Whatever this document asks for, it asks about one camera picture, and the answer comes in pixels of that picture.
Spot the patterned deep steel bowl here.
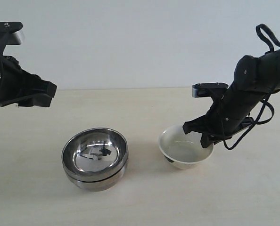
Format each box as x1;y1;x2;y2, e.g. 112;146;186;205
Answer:
61;128;129;182

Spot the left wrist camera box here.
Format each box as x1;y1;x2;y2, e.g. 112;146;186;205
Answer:
0;21;25;55

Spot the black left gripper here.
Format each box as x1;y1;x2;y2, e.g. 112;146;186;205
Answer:
0;55;57;108

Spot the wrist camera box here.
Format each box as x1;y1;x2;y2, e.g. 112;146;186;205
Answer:
0;21;25;55
192;82;229;102

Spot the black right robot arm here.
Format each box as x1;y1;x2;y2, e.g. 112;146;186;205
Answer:
182;49;280;148

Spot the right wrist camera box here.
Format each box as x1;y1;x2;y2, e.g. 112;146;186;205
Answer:
192;82;229;102

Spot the wide shallow steel bowl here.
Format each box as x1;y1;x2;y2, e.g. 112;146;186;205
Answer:
65;159;129;192

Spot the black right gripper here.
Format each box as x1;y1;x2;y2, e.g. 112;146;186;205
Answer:
182;82;265;148

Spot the white ceramic bowl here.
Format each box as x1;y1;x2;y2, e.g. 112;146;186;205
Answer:
158;125;214;170

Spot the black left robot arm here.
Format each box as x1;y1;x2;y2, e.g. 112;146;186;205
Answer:
0;53;57;108

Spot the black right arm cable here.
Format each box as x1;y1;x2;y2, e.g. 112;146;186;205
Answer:
221;23;280;151

